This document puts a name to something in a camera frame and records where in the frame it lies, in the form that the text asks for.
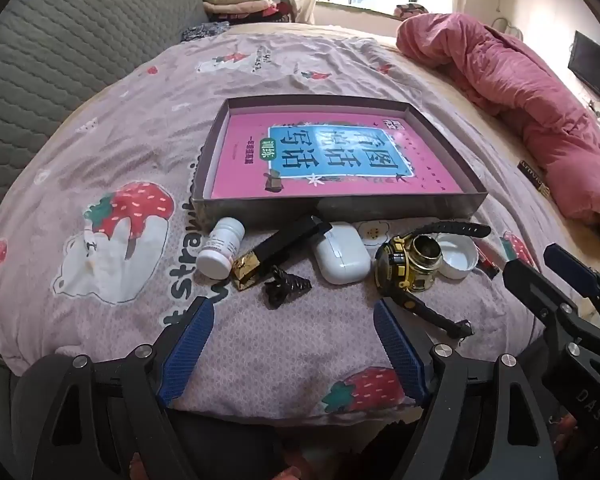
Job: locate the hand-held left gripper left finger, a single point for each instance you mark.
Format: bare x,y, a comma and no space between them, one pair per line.
190,350

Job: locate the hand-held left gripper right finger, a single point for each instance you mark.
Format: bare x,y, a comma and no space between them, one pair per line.
400,355

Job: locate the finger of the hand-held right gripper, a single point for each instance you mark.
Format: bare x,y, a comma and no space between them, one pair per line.
530,285
570,265

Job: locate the white plastic lid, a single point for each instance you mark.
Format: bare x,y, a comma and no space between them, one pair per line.
457,260

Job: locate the yellow and black wristwatch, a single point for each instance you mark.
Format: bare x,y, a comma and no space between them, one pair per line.
392,265

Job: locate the white pill bottle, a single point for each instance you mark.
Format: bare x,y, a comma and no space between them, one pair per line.
220,250

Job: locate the black hair claw clip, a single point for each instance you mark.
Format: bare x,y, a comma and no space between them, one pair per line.
280,287

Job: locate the white earbuds case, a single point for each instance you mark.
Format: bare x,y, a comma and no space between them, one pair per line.
340,255

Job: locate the grey shallow cardboard box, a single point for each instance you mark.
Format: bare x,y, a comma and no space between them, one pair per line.
380,210

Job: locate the beige bed sheet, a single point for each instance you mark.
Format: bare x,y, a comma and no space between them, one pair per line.
505,145

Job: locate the pink printed book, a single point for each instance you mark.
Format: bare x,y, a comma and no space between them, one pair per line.
245,160

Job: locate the black television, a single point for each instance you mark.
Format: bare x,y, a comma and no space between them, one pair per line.
595,67

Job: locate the pink quilt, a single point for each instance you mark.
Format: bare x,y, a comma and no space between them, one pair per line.
505,75

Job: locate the strawberry printed blanket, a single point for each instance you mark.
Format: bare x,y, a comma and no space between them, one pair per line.
130,110

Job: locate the red patterned cloth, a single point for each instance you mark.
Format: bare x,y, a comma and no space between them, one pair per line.
410,10

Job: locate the grey quilted headboard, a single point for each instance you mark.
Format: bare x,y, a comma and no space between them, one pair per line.
55,60

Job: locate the dark patterned cloth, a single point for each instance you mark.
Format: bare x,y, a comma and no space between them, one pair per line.
205,30

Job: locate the pink folded clothes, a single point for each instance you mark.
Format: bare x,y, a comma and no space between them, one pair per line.
240,8

